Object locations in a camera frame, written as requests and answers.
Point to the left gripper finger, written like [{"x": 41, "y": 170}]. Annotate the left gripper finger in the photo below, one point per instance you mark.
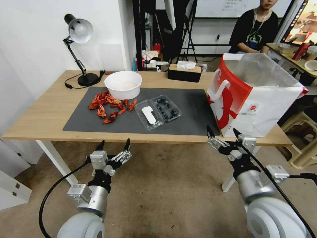
[
  {"x": 123, "y": 155},
  {"x": 101, "y": 146}
]

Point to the black desk lamp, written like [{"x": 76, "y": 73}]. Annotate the black desk lamp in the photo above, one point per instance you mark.
[{"x": 80, "y": 31}]

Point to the black folding stand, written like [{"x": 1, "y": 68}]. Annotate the black folding stand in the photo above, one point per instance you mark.
[{"x": 189, "y": 32}]

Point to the blue bottle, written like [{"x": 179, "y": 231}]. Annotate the blue bottle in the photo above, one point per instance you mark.
[{"x": 134, "y": 64}]

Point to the black tissue box wooden lid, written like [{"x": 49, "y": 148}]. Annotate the black tissue box wooden lid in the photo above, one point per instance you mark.
[{"x": 184, "y": 74}]

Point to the black metal shelf frame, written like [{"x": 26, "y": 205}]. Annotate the black metal shelf frame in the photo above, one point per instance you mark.
[{"x": 141, "y": 29}]

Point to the wooden table white legs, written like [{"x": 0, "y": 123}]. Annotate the wooden table white legs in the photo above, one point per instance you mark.
[{"x": 49, "y": 104}]

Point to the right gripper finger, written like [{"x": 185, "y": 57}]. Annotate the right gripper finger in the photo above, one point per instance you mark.
[
  {"x": 216, "y": 143},
  {"x": 238, "y": 135}
]

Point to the white cabinet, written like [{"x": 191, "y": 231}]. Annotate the white cabinet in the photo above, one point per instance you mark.
[{"x": 11, "y": 173}]

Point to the blueberries in container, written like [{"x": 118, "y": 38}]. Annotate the blueberries in container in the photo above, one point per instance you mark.
[{"x": 166, "y": 109}]

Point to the whiteboard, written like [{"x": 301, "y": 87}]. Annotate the whiteboard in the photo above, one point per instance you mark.
[{"x": 215, "y": 8}]

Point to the person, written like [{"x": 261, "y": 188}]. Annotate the person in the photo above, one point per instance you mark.
[{"x": 255, "y": 27}]

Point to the display screen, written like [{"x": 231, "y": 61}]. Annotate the display screen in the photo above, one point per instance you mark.
[{"x": 302, "y": 19}]

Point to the beige plastic stool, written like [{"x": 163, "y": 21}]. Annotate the beige plastic stool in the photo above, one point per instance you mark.
[{"x": 303, "y": 138}]

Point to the white tissue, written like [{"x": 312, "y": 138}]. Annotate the white tissue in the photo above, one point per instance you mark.
[{"x": 185, "y": 65}]

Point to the red and white takeout bag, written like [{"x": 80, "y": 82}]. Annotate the red and white takeout bag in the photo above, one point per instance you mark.
[{"x": 260, "y": 109}]

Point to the clear plastic takeout container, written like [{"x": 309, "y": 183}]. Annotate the clear plastic takeout container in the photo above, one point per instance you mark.
[{"x": 158, "y": 112}]

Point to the red drink can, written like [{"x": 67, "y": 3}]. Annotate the red drink can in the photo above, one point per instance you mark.
[{"x": 301, "y": 50}]

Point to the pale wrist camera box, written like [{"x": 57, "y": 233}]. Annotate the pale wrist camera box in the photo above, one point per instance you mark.
[
  {"x": 98, "y": 160},
  {"x": 249, "y": 143}
]

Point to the red crayfish shell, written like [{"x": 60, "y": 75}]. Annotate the red crayfish shell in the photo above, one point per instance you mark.
[
  {"x": 93, "y": 105},
  {"x": 110, "y": 118},
  {"x": 121, "y": 109},
  {"x": 115, "y": 103},
  {"x": 126, "y": 102},
  {"x": 132, "y": 105},
  {"x": 102, "y": 95},
  {"x": 101, "y": 112}
]

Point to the dark grey desk mat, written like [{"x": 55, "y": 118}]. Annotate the dark grey desk mat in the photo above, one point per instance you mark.
[{"x": 190, "y": 114}]

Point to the beige side table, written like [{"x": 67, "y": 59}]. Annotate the beige side table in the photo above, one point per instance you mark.
[{"x": 292, "y": 58}]

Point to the white round plate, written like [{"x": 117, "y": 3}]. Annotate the white round plate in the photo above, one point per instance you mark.
[{"x": 310, "y": 65}]

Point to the white label on container lid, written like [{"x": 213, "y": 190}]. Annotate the white label on container lid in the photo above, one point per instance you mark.
[{"x": 148, "y": 115}]

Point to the white paper bowl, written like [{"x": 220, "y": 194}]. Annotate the white paper bowl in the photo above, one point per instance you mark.
[{"x": 123, "y": 85}]

